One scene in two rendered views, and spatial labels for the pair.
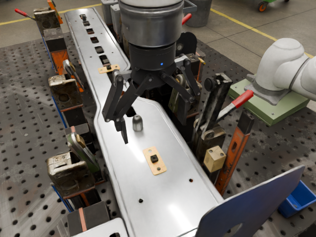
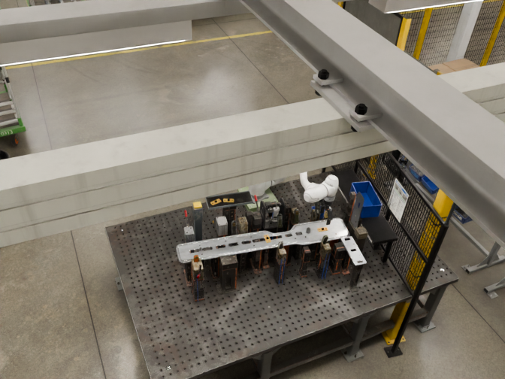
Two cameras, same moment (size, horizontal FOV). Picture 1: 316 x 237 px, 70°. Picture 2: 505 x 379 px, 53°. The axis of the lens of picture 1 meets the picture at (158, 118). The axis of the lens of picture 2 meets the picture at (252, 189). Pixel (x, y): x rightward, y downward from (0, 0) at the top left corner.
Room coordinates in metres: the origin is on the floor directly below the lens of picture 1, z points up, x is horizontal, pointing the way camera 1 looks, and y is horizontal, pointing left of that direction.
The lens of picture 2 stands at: (0.64, 2.97, 3.88)
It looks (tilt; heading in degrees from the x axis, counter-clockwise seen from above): 41 degrees down; 276
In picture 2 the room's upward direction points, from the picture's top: 4 degrees clockwise
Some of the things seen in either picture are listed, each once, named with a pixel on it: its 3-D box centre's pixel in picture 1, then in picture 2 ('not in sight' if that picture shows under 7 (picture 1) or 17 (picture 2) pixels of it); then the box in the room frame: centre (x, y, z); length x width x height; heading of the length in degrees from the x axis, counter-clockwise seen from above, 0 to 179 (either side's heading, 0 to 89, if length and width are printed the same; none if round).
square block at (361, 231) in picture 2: not in sight; (357, 245); (0.03, 0.02, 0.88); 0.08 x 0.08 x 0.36; 23
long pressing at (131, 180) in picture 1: (106, 67); (264, 240); (0.78, 0.21, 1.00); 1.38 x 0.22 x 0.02; 23
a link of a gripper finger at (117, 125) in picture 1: (112, 121); not in sight; (0.30, 0.09, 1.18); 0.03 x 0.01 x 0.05; 113
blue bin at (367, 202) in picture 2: not in sight; (364, 199); (0.00, -0.32, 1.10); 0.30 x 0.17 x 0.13; 108
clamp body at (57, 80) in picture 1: (74, 114); (279, 265); (0.64, 0.33, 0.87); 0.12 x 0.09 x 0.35; 113
